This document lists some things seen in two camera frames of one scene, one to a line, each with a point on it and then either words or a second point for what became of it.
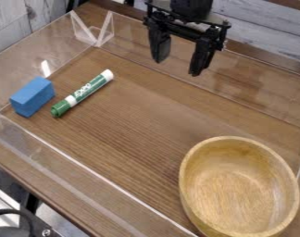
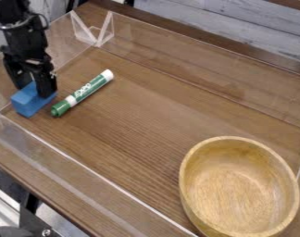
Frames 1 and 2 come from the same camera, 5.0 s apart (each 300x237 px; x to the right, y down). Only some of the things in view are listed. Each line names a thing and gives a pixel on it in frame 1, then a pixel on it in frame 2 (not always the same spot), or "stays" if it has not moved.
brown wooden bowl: [239, 188] stays
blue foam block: [33, 96] stays
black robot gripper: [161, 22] -> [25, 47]
